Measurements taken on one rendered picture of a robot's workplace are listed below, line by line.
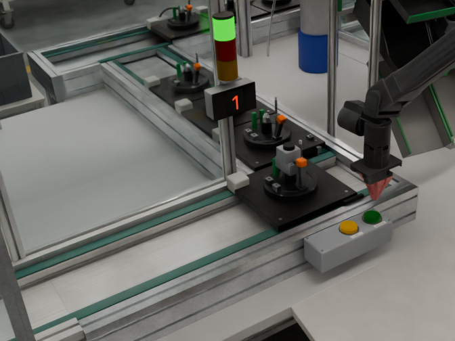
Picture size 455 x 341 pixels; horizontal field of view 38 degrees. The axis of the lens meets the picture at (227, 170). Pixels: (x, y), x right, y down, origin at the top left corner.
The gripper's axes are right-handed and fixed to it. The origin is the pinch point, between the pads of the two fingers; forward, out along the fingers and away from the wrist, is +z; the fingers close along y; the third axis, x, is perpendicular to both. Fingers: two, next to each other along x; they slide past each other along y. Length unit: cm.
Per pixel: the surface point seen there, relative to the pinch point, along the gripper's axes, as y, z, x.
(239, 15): -44, -1, -130
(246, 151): 7.4, 5.5, -44.1
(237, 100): 16.6, -18.2, -31.0
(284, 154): 10.6, -5.4, -20.9
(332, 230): 10.4, 6.4, -2.1
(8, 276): 81, -16, -1
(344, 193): -0.5, 5.5, -11.2
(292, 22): -76, 12, -138
